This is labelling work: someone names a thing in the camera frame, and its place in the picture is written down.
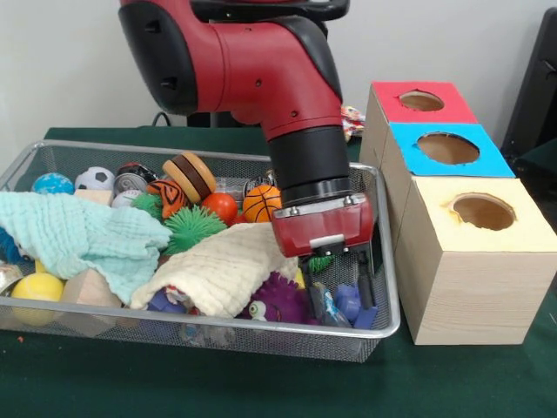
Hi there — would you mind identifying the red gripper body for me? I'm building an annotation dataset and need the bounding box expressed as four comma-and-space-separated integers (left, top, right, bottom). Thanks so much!
272, 194, 376, 259

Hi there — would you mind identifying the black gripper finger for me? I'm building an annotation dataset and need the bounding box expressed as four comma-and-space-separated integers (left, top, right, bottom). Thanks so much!
299, 256, 326, 327
356, 246, 377, 311

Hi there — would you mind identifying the crushed bottle with blue label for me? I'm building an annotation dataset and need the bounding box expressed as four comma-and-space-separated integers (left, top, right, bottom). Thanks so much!
311, 281, 352, 329

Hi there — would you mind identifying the colourful packet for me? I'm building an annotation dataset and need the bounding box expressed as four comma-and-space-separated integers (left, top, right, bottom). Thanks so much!
341, 105, 366, 141

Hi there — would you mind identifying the wooden box with three holes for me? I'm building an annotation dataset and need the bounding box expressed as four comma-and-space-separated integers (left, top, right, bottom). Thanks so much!
359, 80, 557, 347

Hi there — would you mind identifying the large green spiky ball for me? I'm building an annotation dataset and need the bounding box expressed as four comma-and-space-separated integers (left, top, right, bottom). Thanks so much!
305, 253, 337, 273

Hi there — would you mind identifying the purple rubber toy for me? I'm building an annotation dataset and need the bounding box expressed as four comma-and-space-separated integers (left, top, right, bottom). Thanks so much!
238, 272, 313, 326

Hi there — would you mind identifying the cream white cloth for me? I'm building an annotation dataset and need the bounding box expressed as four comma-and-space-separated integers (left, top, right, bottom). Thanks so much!
130, 222, 300, 319

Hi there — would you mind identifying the toy burger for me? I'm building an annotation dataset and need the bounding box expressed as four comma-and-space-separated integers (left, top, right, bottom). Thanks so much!
161, 151, 218, 205

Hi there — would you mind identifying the dark green tablecloth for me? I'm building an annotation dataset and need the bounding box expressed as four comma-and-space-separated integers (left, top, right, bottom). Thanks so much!
0, 125, 557, 418

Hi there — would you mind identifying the mint green cloth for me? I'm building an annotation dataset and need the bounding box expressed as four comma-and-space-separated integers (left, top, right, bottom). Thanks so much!
0, 191, 173, 306

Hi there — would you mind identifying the black and white football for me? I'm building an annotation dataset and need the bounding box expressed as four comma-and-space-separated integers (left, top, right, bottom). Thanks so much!
74, 166, 117, 192

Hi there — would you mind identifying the black upright panel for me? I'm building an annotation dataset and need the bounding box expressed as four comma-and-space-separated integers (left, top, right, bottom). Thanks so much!
499, 7, 557, 175

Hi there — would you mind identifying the blue globe ball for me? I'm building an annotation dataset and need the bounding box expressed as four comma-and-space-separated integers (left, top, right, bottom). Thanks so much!
31, 172, 76, 196

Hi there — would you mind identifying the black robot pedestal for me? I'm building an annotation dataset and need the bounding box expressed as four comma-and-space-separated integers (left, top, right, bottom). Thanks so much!
186, 0, 352, 128

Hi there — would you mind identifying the metal wire mesh bin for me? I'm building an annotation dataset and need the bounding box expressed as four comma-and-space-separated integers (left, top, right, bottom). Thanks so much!
0, 138, 401, 363

